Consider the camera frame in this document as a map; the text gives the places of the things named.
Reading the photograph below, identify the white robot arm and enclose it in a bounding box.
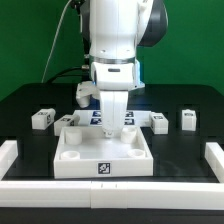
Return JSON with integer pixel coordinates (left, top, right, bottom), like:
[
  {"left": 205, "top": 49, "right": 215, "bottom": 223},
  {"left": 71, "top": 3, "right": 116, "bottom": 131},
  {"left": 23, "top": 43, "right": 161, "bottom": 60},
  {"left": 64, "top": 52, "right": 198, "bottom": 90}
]
[{"left": 76, "top": 0, "right": 168, "bottom": 137}]

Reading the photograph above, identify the white cable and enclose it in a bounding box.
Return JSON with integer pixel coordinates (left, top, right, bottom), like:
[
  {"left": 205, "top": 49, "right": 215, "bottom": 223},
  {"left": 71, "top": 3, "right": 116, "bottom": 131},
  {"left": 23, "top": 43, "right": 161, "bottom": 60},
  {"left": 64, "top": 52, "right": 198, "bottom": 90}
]
[{"left": 40, "top": 0, "right": 74, "bottom": 84}]

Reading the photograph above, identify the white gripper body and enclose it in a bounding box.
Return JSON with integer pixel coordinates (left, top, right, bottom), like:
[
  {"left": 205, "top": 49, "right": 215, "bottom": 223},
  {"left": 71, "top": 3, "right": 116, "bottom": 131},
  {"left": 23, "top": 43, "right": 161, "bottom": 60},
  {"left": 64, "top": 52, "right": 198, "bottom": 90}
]
[{"left": 91, "top": 60, "right": 138, "bottom": 131}]

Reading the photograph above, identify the white base tag plate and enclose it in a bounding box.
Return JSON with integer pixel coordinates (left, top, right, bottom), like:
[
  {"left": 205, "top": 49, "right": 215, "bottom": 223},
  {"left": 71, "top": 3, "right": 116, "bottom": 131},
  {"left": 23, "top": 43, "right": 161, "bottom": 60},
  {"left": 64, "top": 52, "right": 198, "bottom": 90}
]
[{"left": 74, "top": 110, "right": 150, "bottom": 127}]

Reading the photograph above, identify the black cable bundle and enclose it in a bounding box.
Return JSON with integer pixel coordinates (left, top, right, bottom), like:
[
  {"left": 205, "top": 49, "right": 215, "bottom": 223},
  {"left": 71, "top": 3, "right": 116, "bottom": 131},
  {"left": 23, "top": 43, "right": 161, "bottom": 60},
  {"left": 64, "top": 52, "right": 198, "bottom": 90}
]
[{"left": 44, "top": 64, "right": 91, "bottom": 84}]

